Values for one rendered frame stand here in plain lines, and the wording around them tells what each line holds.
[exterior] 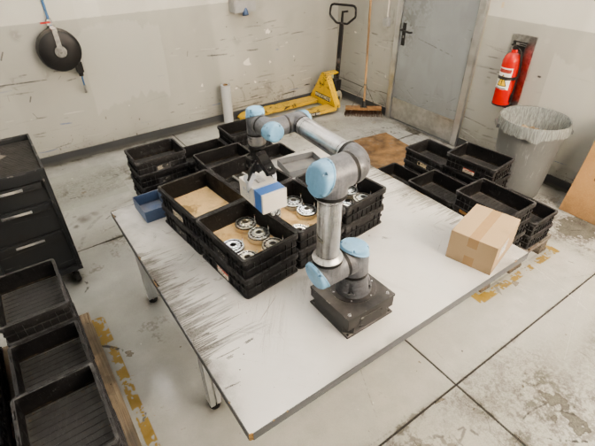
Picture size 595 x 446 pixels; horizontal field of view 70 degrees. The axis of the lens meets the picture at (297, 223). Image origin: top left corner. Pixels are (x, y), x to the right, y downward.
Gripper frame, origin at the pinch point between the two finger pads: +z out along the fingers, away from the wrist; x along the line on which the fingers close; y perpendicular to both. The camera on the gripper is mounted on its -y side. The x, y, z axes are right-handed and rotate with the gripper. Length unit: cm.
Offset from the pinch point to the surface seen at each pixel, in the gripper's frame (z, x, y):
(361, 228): 37, -51, -11
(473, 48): 7, -309, 119
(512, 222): 25, -102, -61
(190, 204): 27, 17, 48
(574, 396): 112, -114, -116
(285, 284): 40.9, 2.5, -19.6
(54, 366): 72, 102, 25
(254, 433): 41, 49, -71
